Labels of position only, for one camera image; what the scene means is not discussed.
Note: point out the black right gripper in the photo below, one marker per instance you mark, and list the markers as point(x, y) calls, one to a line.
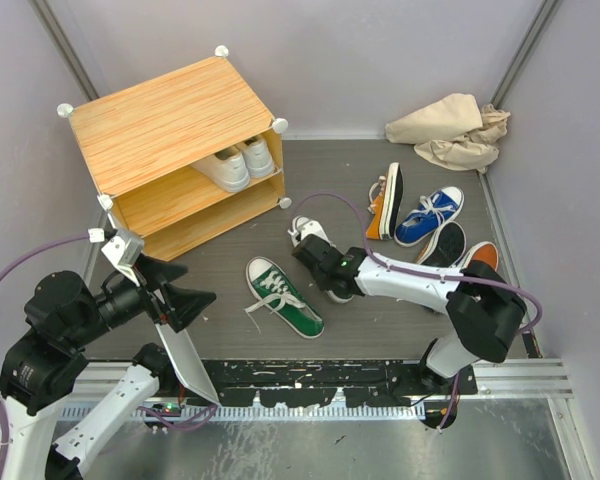
point(313, 276)

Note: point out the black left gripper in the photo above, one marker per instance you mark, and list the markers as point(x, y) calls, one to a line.
point(184, 304)

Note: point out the green sneaker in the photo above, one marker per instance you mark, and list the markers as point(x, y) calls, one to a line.
point(340, 295)
point(274, 291)

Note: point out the white cabinet door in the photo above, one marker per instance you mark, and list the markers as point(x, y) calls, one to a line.
point(186, 363)

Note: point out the orange sneaker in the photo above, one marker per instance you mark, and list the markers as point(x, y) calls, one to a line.
point(385, 197)
point(485, 252)

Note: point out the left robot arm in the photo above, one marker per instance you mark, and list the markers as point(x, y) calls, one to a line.
point(40, 370)

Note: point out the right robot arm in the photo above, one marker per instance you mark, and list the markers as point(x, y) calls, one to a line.
point(485, 312)

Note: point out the white shoe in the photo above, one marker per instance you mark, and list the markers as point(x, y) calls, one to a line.
point(226, 168)
point(257, 156)

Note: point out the wooden shoe cabinet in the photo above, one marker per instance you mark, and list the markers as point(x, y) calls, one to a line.
point(138, 145)

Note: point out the blue sneaker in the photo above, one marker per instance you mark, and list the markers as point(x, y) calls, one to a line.
point(445, 247)
point(432, 212)

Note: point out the beige cloth bag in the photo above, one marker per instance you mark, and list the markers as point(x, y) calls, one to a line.
point(454, 133)

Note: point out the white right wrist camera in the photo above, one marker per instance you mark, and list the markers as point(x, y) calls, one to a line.
point(302, 227)

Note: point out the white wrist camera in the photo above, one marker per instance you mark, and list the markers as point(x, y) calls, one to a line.
point(302, 227)
point(121, 248)

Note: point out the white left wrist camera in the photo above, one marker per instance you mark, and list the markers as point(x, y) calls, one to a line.
point(121, 248)

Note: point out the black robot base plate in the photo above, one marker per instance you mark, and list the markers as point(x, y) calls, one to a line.
point(299, 383)

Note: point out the grey cable duct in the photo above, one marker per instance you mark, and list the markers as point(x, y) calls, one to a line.
point(334, 412)

